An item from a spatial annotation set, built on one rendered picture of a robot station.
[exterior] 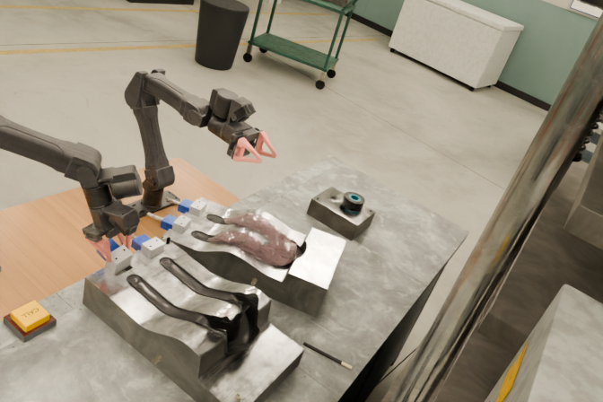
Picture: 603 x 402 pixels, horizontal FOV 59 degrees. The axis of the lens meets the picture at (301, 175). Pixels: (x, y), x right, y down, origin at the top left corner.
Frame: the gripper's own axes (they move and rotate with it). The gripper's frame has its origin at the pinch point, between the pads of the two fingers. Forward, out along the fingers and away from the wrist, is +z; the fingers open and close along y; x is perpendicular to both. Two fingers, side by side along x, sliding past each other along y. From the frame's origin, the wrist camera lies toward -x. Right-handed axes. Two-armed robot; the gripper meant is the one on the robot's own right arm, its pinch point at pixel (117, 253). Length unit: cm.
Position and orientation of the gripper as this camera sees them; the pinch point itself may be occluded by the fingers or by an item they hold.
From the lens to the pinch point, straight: 140.1
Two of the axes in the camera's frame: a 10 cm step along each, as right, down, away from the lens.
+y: 5.8, -4.2, 7.0
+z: 1.2, 8.9, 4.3
